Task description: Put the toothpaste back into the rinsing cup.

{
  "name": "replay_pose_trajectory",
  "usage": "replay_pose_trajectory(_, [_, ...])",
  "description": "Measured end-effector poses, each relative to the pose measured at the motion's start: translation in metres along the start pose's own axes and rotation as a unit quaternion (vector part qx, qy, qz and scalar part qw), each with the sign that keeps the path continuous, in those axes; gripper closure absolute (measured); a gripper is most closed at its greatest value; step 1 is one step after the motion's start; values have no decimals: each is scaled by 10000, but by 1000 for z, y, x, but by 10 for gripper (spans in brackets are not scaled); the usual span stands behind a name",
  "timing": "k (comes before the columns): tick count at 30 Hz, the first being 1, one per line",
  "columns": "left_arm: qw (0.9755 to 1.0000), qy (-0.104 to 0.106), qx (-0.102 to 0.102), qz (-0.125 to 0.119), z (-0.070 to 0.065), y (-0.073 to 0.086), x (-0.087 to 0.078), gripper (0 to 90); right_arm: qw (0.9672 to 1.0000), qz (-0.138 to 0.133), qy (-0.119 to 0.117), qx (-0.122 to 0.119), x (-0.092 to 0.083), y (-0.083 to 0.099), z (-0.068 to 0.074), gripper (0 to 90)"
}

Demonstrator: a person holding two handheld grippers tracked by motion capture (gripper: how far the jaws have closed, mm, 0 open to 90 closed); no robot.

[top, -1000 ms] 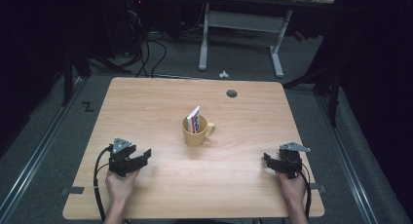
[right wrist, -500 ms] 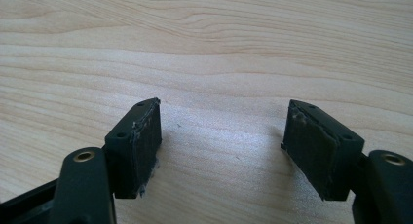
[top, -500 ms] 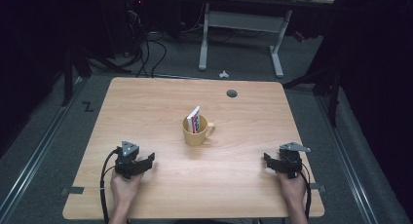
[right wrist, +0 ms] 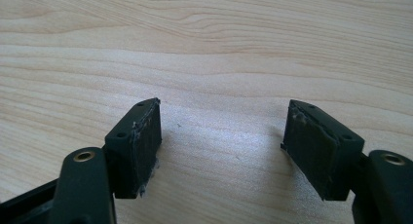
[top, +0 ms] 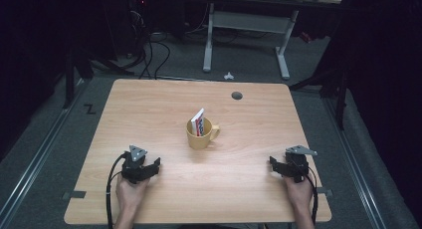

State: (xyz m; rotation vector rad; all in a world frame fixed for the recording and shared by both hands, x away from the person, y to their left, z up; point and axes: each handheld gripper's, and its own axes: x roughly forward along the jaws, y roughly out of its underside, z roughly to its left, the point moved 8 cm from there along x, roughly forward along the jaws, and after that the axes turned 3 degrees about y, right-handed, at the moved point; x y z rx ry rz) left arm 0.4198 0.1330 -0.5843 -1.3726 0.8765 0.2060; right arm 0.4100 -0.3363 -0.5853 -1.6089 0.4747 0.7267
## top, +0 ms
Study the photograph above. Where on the yellow mug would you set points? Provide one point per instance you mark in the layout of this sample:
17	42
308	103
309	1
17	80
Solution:
199	142

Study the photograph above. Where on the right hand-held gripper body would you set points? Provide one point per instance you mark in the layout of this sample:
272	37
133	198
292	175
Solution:
295	164

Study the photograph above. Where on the person's right hand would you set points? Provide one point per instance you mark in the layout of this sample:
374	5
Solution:
300	192

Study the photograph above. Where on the white box with red-blue print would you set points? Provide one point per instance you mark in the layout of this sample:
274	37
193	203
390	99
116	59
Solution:
198	121

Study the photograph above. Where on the metal floor rail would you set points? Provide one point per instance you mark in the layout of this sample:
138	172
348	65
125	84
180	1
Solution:
40	157
356	171

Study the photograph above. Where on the grey tape strip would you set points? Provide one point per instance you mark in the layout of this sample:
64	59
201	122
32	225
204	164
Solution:
326	192
74	195

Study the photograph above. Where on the person's left hand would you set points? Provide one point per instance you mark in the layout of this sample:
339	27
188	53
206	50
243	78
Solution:
131	194

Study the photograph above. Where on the desk with white metal legs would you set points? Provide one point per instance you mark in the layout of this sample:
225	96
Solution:
247	21

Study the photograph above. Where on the black metal stand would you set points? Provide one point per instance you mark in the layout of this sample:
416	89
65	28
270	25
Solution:
340	96
71	76

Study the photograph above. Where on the small white floor object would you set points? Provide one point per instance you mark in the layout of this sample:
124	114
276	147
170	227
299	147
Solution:
228	76

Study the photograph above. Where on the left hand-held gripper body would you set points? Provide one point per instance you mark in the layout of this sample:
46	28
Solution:
134	167

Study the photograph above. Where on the small red object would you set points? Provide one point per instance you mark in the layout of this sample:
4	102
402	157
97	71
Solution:
306	37

